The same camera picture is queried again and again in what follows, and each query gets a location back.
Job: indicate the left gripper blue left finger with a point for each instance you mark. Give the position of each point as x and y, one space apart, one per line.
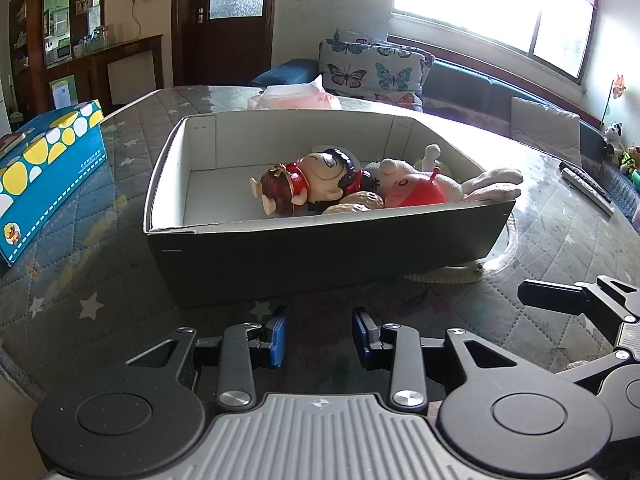
243 348

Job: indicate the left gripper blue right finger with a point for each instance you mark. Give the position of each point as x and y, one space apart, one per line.
396 348

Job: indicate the orange bumpy animal toy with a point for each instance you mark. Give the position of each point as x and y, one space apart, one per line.
357 202

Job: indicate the red round pig toy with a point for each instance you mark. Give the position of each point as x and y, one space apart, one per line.
415 190

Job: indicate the red dressed doll figure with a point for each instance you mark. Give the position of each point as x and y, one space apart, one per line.
316 181

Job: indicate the grey cardboard box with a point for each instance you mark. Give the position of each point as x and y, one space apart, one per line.
213 242

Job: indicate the grey remote control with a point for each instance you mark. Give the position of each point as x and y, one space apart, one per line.
569 175

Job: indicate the pile of plush toys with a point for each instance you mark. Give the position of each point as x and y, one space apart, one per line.
627 160

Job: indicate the white cushion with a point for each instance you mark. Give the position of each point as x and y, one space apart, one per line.
547 128

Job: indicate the pink white plastic bag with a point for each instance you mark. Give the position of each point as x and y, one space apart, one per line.
309 96

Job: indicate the blue sofa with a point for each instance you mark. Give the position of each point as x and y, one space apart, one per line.
463 95

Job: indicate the blue yellow dotted box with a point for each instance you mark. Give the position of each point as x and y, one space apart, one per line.
46 161

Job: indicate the butterfly print pillow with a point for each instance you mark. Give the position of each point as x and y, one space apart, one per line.
374 70

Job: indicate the orange pinwheel toy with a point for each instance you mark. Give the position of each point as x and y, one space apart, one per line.
616 90

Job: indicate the dark wooden door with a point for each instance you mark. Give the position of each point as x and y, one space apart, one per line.
220 42

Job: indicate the dark wooden cabinet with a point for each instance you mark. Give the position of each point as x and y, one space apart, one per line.
110 50

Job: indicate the window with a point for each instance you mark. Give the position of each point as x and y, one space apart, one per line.
556 33

